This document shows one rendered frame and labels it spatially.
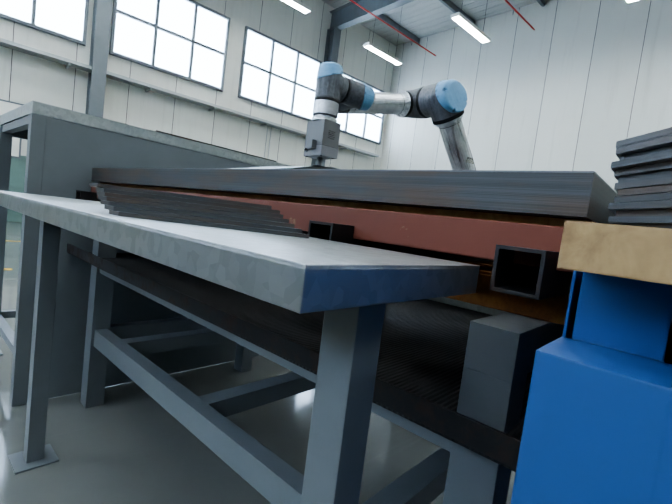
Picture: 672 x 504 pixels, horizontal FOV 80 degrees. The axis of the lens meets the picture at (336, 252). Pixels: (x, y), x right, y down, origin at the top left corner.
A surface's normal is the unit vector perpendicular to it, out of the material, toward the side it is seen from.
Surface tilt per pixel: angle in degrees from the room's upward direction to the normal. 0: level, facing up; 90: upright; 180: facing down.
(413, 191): 90
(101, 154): 90
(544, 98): 90
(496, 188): 90
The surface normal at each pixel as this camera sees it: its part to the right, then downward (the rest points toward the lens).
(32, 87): 0.66, 0.14
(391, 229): -0.66, -0.03
